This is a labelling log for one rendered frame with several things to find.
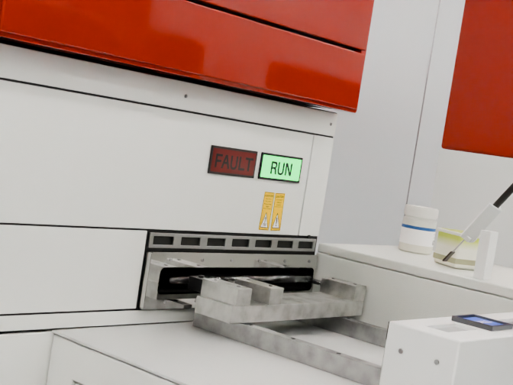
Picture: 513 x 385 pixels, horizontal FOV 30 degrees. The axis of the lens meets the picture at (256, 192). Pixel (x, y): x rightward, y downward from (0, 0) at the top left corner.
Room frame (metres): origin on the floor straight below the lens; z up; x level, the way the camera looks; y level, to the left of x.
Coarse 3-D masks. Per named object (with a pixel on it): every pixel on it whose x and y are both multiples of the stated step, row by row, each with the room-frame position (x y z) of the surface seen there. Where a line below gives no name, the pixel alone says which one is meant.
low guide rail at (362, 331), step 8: (296, 320) 1.79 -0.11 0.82; (304, 320) 1.78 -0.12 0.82; (312, 320) 1.76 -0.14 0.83; (320, 320) 1.75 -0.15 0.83; (328, 320) 1.74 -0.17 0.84; (336, 320) 1.73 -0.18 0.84; (344, 320) 1.72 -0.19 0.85; (352, 320) 1.71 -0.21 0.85; (328, 328) 1.74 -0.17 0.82; (336, 328) 1.73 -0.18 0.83; (344, 328) 1.72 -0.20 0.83; (352, 328) 1.70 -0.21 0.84; (360, 328) 1.69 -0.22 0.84; (368, 328) 1.68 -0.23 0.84; (376, 328) 1.67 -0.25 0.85; (384, 328) 1.67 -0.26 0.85; (352, 336) 1.70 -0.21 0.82; (360, 336) 1.69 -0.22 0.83; (368, 336) 1.68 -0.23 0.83; (376, 336) 1.67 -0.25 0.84; (384, 336) 1.66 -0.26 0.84; (376, 344) 1.67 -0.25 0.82; (384, 344) 1.66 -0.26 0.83
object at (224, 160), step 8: (216, 152) 1.62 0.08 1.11; (224, 152) 1.63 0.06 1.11; (232, 152) 1.65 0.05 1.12; (240, 152) 1.66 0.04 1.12; (216, 160) 1.62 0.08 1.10; (224, 160) 1.64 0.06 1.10; (232, 160) 1.65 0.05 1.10; (240, 160) 1.67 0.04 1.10; (248, 160) 1.68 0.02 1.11; (216, 168) 1.62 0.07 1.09; (224, 168) 1.64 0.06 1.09; (232, 168) 1.65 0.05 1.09; (240, 168) 1.67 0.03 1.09; (248, 168) 1.68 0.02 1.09
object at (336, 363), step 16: (208, 320) 1.57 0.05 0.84; (224, 336) 1.54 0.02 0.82; (240, 336) 1.52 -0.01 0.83; (256, 336) 1.50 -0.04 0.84; (272, 336) 1.48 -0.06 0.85; (288, 336) 1.47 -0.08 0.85; (272, 352) 1.47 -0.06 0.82; (288, 352) 1.45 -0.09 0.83; (304, 352) 1.43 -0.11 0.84; (320, 352) 1.41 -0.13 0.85; (336, 352) 1.41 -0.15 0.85; (320, 368) 1.41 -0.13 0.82; (336, 368) 1.39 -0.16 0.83; (352, 368) 1.37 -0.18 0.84; (368, 368) 1.36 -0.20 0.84; (368, 384) 1.35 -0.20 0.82
